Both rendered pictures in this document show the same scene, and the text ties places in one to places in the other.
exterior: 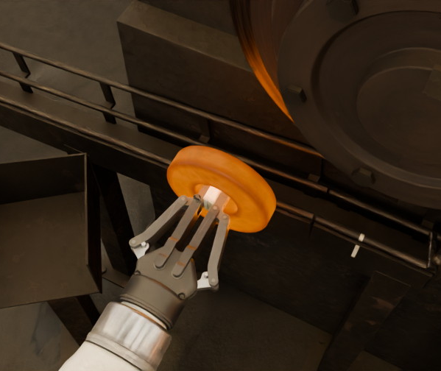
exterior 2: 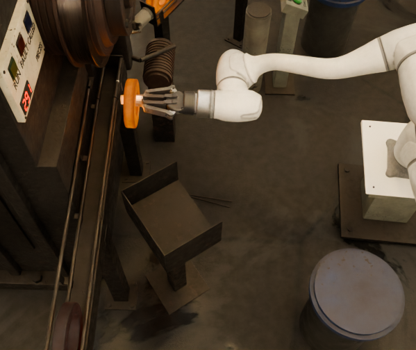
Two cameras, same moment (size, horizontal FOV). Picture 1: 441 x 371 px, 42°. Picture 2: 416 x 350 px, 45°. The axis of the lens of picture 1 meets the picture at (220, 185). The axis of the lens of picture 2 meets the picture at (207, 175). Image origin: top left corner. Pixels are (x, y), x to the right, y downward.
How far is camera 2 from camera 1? 1.36 m
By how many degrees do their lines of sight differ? 54
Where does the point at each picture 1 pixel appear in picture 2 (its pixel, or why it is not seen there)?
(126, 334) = (207, 93)
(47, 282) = (184, 203)
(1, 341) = (201, 340)
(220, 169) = (133, 85)
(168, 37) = (61, 139)
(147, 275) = (181, 105)
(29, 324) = (184, 330)
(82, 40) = not seen: outside the picture
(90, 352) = (217, 101)
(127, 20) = (54, 161)
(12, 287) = (193, 217)
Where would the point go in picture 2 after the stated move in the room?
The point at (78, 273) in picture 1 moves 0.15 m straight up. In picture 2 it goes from (173, 192) to (171, 168)
